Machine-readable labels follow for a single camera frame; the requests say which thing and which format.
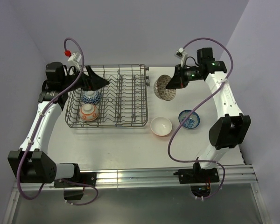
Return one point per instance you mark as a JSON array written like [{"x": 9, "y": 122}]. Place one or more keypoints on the orange geometric pattern bowl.
[{"x": 91, "y": 97}]

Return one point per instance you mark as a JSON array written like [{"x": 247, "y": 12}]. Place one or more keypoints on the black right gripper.
[{"x": 178, "y": 80}]

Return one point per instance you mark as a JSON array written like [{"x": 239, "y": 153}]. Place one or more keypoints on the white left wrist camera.
[{"x": 74, "y": 59}]

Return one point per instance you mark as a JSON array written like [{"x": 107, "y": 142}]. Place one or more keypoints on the blue floral bowl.
[{"x": 192, "y": 122}]

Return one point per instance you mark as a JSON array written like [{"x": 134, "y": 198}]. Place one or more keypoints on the orange floral pattern bowl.
[{"x": 89, "y": 112}]

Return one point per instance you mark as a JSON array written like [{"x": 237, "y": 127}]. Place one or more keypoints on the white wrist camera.
[
  {"x": 182, "y": 55},
  {"x": 74, "y": 59}
]

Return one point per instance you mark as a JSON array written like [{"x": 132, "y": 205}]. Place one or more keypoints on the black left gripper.
[{"x": 92, "y": 80}]

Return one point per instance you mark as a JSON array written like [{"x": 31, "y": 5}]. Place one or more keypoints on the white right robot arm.
[{"x": 232, "y": 125}]

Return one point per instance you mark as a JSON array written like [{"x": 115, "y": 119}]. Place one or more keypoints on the grey wire dish rack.
[{"x": 123, "y": 103}]

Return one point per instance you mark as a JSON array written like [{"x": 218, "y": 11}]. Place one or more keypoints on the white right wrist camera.
[{"x": 182, "y": 55}]

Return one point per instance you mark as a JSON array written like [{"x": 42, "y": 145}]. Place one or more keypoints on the plain white bowl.
[{"x": 161, "y": 126}]

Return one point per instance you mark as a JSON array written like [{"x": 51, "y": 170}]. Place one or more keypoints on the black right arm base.
[{"x": 197, "y": 175}]

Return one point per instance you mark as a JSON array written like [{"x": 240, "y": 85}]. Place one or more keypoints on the aluminium mounting rail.
[{"x": 164, "y": 177}]

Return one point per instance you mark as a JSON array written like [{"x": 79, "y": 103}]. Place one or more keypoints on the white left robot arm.
[{"x": 30, "y": 163}]

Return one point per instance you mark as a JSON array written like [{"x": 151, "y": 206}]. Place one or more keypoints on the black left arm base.
[{"x": 88, "y": 178}]

